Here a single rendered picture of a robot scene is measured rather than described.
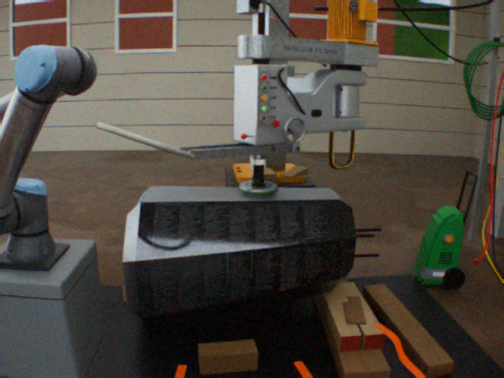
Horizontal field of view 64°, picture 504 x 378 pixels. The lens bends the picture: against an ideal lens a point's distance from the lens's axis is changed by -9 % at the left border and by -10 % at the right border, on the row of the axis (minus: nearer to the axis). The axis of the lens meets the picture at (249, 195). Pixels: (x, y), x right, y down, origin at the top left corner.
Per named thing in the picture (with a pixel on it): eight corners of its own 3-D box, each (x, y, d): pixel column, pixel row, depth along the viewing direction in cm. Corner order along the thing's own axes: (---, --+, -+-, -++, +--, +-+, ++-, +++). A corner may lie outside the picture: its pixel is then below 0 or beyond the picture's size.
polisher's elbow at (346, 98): (322, 114, 274) (323, 84, 269) (339, 113, 287) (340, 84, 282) (347, 118, 261) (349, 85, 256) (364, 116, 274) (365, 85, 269)
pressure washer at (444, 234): (451, 271, 339) (467, 167, 315) (463, 290, 306) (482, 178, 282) (410, 269, 344) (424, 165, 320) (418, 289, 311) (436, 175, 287)
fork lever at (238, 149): (281, 148, 263) (281, 139, 262) (302, 152, 248) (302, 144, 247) (175, 155, 225) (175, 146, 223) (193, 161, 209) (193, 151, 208)
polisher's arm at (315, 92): (341, 141, 293) (345, 67, 279) (367, 147, 275) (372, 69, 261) (252, 150, 252) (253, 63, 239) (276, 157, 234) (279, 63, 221)
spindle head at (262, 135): (283, 140, 265) (285, 66, 252) (308, 146, 247) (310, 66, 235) (232, 145, 245) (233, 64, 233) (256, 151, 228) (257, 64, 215)
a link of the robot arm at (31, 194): (57, 226, 152) (55, 179, 148) (19, 238, 138) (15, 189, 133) (33, 216, 159) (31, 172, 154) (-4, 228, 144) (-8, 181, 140)
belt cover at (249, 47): (349, 70, 285) (350, 46, 281) (378, 72, 266) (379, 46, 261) (227, 66, 232) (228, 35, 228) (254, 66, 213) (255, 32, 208)
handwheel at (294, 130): (294, 140, 246) (295, 114, 242) (306, 143, 238) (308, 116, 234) (274, 143, 238) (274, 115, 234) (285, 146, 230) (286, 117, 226)
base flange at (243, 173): (232, 168, 353) (232, 162, 352) (292, 167, 358) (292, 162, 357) (237, 184, 306) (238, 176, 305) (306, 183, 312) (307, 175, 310)
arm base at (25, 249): (50, 263, 145) (48, 236, 143) (-1, 261, 141) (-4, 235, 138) (59, 242, 163) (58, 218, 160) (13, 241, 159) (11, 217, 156)
